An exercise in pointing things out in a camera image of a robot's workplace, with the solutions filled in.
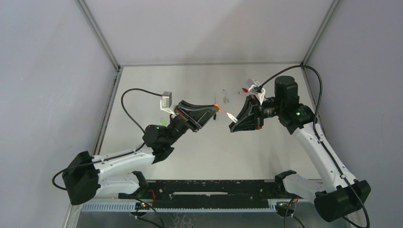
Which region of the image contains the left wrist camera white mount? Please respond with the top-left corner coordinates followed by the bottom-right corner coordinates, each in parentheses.
top-left (160, 91), bottom-right (175, 114)

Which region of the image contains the aluminium frame profile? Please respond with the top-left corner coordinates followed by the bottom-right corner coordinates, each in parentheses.
top-left (89, 66), bottom-right (123, 157)

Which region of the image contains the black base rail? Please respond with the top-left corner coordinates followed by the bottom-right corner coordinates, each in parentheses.
top-left (118, 179), bottom-right (297, 210)

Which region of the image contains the right black camera cable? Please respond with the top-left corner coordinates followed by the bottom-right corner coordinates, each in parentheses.
top-left (258, 65), bottom-right (371, 228)

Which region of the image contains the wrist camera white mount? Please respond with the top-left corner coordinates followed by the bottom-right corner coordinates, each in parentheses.
top-left (160, 91), bottom-right (175, 114)
top-left (246, 78), bottom-right (266, 104)

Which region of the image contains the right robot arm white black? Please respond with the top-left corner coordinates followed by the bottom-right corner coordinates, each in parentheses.
top-left (229, 76), bottom-right (371, 222)

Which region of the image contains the orange pen cap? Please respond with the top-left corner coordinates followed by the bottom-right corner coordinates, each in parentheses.
top-left (213, 103), bottom-right (221, 112)

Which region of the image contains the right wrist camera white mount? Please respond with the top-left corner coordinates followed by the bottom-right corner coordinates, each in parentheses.
top-left (246, 78), bottom-right (266, 104)

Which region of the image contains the white pen peach end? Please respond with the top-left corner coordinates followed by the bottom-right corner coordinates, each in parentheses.
top-left (225, 111), bottom-right (238, 123)

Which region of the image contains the black camera cable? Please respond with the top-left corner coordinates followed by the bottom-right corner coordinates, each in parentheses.
top-left (258, 65), bottom-right (371, 228)
top-left (52, 88), bottom-right (163, 191)

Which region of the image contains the small circuit board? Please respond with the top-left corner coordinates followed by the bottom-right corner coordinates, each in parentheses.
top-left (134, 202), bottom-right (152, 211)

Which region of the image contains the left black camera cable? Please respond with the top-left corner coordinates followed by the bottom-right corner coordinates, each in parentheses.
top-left (52, 88), bottom-right (163, 191)

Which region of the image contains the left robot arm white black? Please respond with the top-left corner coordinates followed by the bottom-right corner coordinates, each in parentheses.
top-left (61, 100), bottom-right (220, 205)

